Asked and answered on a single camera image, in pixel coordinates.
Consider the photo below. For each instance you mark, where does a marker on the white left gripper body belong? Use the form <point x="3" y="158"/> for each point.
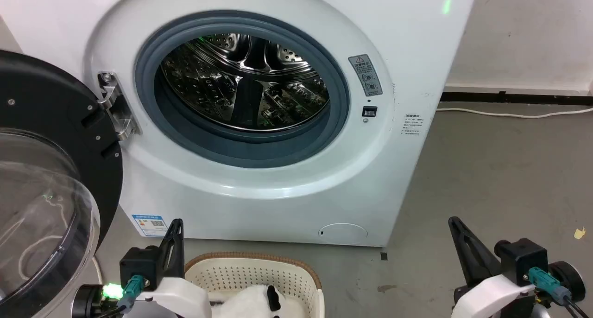
<point x="180" y="299"/>

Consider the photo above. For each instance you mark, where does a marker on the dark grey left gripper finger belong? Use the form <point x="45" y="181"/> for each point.
<point x="173" y="253"/>

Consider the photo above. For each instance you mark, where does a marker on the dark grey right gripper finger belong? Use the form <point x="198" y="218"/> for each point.
<point x="477" y="260"/>

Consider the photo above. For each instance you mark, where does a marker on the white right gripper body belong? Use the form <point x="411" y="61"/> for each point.
<point x="495" y="299"/>

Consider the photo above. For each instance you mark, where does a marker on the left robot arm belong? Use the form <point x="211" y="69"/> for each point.
<point x="85" y="302"/>

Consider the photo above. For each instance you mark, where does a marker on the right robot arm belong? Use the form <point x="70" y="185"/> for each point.
<point x="567" y="278"/>

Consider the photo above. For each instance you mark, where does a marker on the white front-load washing machine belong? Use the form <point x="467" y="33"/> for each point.
<point x="278" y="206"/>

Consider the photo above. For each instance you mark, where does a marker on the blue-edged energy label sticker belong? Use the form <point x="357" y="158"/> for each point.
<point x="149" y="225"/>

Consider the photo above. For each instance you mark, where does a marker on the cream perforated laundry basket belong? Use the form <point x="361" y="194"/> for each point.
<point x="241" y="274"/>

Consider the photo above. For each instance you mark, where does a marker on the white and black panda plush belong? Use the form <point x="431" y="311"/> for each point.
<point x="250" y="303"/>

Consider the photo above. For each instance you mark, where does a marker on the yellow paper scrap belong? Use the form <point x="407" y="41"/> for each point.
<point x="579" y="233"/>

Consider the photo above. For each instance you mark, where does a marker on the grey rubber door gasket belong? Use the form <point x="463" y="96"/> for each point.
<point x="241" y="151"/>

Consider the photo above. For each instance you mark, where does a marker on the round white filter cover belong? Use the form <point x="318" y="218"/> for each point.
<point x="343" y="233"/>

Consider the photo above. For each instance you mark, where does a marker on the metal door hinge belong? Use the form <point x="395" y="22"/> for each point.
<point x="121" y="118"/>

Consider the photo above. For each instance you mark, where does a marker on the small printed text sticker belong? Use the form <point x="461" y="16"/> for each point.
<point x="411" y="124"/>

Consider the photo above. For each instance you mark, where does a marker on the black baseboard strip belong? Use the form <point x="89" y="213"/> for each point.
<point x="509" y="98"/>

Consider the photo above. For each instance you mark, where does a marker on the stainless steel washer drum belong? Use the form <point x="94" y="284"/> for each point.
<point x="208" y="86"/>

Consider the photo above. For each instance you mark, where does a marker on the black door lock slot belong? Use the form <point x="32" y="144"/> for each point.
<point x="369" y="111"/>

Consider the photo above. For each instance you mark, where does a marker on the black washer door, clear glass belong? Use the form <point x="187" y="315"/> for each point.
<point x="46" y="100"/>

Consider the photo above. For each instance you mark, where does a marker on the grey warning sticker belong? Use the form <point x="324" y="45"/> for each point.
<point x="366" y="77"/>

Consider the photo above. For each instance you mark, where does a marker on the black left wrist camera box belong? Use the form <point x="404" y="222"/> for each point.
<point x="139" y="264"/>

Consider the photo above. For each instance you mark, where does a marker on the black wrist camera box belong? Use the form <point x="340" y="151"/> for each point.
<point x="139" y="264"/>
<point x="521" y="260"/>

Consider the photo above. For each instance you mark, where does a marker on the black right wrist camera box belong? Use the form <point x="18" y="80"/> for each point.
<point x="521" y="260"/>

